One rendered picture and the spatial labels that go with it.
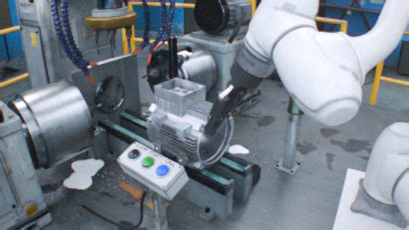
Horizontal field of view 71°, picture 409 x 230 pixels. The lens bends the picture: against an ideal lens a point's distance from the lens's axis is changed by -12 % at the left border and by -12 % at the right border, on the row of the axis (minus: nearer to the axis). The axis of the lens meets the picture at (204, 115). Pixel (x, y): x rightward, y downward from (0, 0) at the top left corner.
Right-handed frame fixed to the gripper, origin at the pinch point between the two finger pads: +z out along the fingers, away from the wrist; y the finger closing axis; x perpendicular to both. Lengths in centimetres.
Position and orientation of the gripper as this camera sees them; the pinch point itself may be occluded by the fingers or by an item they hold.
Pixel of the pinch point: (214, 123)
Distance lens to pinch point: 83.0
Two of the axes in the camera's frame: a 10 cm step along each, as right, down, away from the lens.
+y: -6.4, 3.4, -6.9
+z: -3.8, 6.3, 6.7
